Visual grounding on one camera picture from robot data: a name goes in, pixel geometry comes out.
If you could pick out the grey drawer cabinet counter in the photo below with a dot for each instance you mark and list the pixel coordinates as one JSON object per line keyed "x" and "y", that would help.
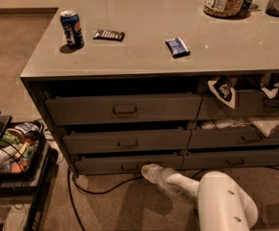
{"x": 241, "y": 49}

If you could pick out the dark striped snack bar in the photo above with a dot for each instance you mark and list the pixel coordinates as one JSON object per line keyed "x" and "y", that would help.
{"x": 109, "y": 35}

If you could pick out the black bin of trash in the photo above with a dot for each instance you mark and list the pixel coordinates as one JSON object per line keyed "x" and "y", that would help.
{"x": 21, "y": 146}

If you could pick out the clear plastic bags in drawer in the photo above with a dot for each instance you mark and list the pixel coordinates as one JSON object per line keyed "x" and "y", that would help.
{"x": 265, "y": 125}

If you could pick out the blue snack packet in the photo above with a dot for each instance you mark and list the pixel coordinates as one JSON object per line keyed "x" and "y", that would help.
{"x": 177, "y": 47}

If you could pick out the blue Pepsi soda can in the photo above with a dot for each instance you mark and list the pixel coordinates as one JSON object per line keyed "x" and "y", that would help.
{"x": 72, "y": 29}

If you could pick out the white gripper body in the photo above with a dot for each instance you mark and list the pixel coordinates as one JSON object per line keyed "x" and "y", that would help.
{"x": 165, "y": 179}

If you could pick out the black side cart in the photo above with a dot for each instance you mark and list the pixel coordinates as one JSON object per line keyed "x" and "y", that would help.
{"x": 26, "y": 195}

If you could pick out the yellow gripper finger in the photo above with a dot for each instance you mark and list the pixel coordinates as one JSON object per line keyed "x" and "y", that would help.
{"x": 152, "y": 172}

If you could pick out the grey drawer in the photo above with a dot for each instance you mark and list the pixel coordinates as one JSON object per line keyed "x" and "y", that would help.
{"x": 225, "y": 159}
{"x": 231, "y": 137}
{"x": 123, "y": 108}
{"x": 141, "y": 140}
{"x": 248, "y": 103}
{"x": 126, "y": 164}

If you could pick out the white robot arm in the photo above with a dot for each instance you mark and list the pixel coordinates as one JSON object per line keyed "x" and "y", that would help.
{"x": 222, "y": 204}

